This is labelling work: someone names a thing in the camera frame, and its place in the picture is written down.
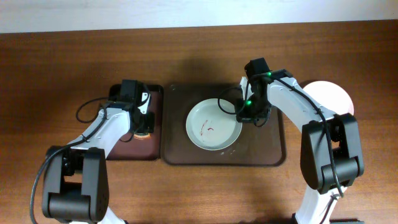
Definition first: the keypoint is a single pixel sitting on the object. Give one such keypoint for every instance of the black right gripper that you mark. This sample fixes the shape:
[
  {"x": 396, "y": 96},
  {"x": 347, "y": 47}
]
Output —
[{"x": 241, "y": 114}]

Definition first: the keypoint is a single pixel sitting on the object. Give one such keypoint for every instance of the white plate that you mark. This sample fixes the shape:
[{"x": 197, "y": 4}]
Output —
[
  {"x": 211, "y": 129},
  {"x": 331, "y": 96}
]

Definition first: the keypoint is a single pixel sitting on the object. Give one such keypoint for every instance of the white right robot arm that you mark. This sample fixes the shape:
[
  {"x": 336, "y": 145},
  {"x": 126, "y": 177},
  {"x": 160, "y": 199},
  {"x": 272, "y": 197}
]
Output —
[{"x": 331, "y": 156}]

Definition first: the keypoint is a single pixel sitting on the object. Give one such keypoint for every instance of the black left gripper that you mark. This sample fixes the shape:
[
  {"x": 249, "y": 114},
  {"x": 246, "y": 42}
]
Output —
[{"x": 148, "y": 127}]

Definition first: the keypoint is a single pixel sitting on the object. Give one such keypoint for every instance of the small brown tray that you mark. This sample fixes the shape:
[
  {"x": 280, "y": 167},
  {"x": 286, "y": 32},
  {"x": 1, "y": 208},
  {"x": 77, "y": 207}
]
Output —
[{"x": 143, "y": 150}]

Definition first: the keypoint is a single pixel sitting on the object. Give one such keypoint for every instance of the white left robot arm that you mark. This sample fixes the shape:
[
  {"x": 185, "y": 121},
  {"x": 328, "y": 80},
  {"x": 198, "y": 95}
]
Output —
[{"x": 75, "y": 175}]

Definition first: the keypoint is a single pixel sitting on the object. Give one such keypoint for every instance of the large dark brown tray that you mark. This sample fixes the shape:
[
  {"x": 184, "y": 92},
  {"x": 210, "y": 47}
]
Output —
[{"x": 264, "y": 146}]

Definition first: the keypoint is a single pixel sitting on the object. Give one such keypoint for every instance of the orange green scrub sponge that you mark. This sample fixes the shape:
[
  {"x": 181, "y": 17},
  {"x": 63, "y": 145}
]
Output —
[{"x": 142, "y": 136}]

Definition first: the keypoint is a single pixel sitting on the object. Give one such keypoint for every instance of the white plate front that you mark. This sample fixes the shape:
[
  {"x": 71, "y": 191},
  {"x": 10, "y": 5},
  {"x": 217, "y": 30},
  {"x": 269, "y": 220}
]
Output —
[{"x": 331, "y": 96}]

